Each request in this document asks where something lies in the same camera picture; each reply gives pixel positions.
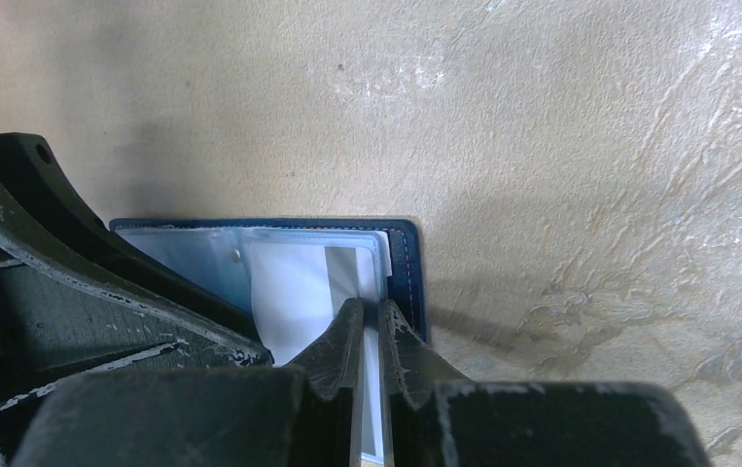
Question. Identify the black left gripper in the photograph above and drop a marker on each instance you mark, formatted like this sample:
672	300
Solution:
77	299

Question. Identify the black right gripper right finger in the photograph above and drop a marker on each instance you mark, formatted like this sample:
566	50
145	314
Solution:
436	416

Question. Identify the white magnetic stripe card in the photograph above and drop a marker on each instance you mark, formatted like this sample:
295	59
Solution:
298	288

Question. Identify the navy blue card holder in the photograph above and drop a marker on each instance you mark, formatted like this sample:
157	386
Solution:
213	254

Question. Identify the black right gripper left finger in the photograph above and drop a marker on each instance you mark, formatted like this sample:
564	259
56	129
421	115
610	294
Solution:
306	413

